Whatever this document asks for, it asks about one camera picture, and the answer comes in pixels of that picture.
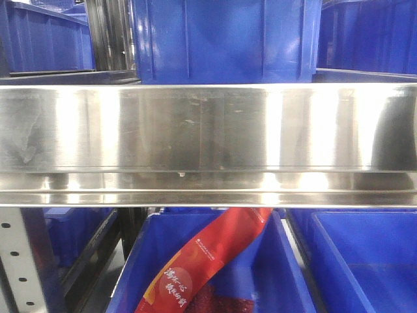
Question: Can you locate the dark blue bin upper right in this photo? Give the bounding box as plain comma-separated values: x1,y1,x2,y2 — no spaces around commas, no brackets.
317,1,416,74

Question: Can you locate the red snack package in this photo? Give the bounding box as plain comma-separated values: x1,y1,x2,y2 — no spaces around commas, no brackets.
135,207,273,312

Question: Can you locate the stainless steel shelf rail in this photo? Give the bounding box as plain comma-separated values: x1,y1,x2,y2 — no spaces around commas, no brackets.
1,83,416,207

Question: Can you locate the perforated white shelf upright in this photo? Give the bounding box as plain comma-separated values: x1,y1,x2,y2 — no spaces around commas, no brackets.
1,207,48,312

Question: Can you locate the dark blue bin lower right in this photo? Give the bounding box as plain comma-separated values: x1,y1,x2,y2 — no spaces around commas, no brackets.
287,209,416,312

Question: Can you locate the dark blue bin lower centre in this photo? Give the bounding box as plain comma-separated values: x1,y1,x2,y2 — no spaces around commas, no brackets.
106,208,316,312

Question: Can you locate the dark blue bin lower left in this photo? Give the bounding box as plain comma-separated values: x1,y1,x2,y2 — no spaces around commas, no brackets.
43,207,112,267

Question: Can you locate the dark blue bin upper centre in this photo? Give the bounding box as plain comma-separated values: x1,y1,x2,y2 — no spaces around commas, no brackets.
132,1,322,84

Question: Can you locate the dark blue bin upper left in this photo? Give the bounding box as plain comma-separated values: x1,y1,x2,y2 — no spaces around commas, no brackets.
1,1,95,72

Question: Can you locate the dark blue bin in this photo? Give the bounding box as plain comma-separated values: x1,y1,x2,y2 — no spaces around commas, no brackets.
106,208,316,312
43,207,112,267
1,1,95,72
132,1,322,84
317,1,416,74
287,209,416,312

